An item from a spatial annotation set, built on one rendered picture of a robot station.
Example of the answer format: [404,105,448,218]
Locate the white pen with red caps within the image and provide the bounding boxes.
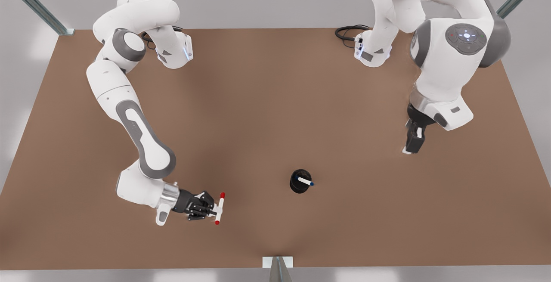
[214,192,226,225]

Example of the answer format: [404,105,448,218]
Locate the black pen holder cup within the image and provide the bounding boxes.
[290,169,312,194]

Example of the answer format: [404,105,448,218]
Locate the black cable loop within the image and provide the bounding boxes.
[335,25,371,49]
[141,26,184,51]

